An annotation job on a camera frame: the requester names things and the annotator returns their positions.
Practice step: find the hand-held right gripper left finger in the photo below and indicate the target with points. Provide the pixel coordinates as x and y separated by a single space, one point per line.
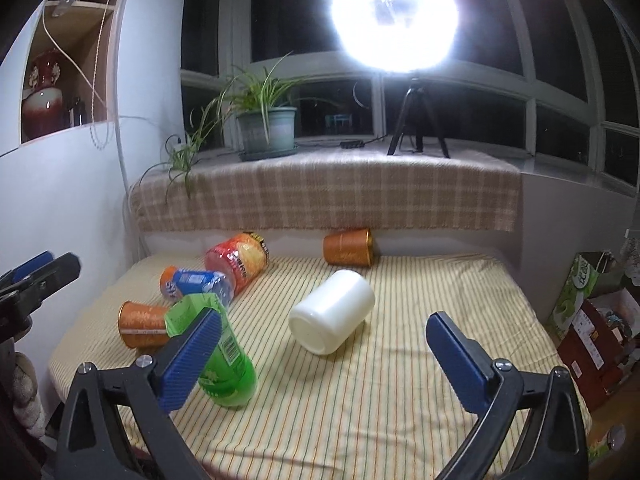
186 360

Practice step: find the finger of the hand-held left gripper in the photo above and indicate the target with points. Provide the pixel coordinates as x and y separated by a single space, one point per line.
47 275
31 265

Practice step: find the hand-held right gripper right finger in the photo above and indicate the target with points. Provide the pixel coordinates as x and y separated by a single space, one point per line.
452 360

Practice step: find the white cup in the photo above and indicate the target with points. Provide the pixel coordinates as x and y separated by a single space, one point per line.
332 311

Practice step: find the orange paper cup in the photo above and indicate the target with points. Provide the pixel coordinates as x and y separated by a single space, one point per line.
140 324
348 247

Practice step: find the green plastic bottle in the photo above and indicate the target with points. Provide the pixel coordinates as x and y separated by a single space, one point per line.
227 360

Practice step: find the orange and blue soda bottle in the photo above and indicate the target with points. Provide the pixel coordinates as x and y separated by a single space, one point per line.
197 283

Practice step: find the red and yellow snack canister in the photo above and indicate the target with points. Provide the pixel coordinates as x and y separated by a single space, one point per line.
239 258

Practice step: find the striped yellow bed sheet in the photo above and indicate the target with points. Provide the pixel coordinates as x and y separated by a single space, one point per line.
320 390

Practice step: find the green and white carton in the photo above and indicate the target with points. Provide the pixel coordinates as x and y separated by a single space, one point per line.
575 295

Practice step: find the red cardboard box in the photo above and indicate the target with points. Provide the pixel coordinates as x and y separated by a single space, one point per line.
597 350

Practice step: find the red ceramic vase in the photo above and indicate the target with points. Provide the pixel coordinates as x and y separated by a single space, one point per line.
44 95

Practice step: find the checkered beige blanket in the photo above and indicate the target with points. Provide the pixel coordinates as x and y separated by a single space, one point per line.
330 192

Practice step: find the black power strip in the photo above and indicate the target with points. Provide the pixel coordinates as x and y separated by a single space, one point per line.
351 144

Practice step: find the black tripod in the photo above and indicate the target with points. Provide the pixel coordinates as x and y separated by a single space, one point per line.
417 117

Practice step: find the potted spider plant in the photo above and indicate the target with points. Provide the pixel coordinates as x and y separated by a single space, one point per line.
260 120

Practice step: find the wooden wall shelf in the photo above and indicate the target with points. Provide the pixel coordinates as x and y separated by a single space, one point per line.
70 50

